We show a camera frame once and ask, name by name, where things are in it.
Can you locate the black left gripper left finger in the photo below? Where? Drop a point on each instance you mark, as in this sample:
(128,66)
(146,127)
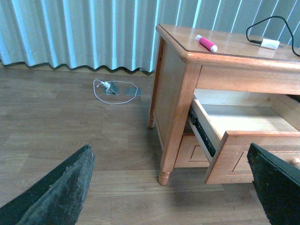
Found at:
(57,198)

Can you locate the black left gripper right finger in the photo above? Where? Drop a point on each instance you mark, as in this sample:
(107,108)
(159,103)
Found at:
(277,184)

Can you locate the wooden drawer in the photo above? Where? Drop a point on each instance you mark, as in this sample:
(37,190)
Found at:
(226,123)
(190,153)

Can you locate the pink marker with white cap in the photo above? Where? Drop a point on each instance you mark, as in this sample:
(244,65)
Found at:
(206,43)

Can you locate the wooden nightstand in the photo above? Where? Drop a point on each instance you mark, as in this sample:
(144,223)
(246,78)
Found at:
(184,65)

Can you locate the metal floor outlet box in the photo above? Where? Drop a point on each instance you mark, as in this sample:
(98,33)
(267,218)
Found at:
(113,90)

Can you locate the white plug at floor outlet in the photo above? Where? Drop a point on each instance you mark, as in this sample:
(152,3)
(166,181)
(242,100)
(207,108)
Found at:
(106,85)

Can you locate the flat metal floor plate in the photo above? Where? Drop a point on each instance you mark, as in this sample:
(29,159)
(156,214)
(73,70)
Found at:
(133,91)

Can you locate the white usb charger plug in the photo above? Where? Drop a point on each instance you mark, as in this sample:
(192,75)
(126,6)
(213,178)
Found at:
(270,44)

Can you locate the light grey curtain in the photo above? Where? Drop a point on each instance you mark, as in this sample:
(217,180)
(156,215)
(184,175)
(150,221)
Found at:
(121,33)

